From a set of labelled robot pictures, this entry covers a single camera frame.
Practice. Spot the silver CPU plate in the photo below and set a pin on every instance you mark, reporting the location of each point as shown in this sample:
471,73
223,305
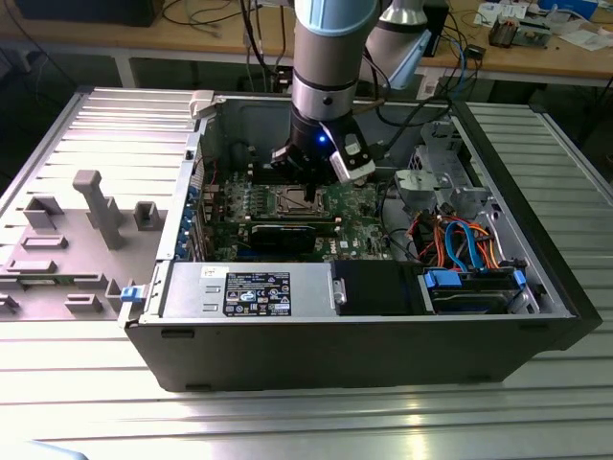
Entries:
294,197

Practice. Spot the blue expansion slot clip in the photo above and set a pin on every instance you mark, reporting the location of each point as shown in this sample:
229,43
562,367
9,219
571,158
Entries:
188,224
181,246
193,194

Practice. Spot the pale blue rounded object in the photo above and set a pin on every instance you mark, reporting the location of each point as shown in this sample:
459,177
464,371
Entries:
52,453

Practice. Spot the silver metal drive cage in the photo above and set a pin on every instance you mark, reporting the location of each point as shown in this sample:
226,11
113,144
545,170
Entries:
467,196

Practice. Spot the beige case clip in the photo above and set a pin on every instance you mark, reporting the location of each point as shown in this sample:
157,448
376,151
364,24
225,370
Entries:
201,103

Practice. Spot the wooden desk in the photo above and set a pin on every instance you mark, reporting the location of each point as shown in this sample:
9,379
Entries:
143,36

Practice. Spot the grey parts rack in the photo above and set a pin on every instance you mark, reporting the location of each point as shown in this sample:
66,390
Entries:
72,259

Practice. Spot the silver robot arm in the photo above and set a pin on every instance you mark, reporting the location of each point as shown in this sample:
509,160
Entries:
325,57

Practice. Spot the grey power supply unit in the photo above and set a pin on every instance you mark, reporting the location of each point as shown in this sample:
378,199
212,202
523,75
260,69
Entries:
191,287

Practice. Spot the CPU socket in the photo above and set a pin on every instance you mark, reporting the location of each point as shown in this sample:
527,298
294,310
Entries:
292,187

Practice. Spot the white paper sheets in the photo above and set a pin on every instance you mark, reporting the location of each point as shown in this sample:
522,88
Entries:
589,38

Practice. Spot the hard disk in blue carrier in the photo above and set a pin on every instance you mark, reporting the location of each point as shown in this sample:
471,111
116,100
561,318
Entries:
469,302

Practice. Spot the white paper cards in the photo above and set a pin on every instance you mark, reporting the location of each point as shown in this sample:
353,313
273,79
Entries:
488,12

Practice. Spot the green motherboard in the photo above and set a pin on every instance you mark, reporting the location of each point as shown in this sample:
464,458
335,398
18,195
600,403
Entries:
359,215

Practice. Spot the black graphics card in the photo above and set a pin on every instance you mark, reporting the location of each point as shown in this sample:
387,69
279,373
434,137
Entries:
282,237

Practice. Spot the black plastic shroud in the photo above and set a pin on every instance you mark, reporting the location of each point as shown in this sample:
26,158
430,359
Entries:
378,287

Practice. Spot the grey electronic device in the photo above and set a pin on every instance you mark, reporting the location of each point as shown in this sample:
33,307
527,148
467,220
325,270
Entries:
534,33

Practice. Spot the large black box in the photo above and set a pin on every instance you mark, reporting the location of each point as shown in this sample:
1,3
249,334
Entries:
86,12

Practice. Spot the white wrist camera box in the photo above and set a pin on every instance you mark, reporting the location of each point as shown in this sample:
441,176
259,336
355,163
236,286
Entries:
352,160

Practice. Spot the black RAM slot bank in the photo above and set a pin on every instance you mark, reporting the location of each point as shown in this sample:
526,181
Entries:
261,176
292,219

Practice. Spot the green RAM stick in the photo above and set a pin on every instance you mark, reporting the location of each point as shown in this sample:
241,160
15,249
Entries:
40,282

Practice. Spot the blue case latch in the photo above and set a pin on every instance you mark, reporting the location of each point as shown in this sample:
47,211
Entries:
130,294

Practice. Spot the copper wound transformer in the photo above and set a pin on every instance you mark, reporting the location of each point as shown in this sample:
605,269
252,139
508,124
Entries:
502,34

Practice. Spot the tall black desktop box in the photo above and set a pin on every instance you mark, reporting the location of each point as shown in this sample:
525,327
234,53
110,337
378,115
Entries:
439,33

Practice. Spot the black open PC case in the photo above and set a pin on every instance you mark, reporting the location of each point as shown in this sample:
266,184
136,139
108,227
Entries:
335,354

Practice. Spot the small black adapter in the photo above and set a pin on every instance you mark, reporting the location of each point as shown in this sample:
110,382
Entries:
476,51

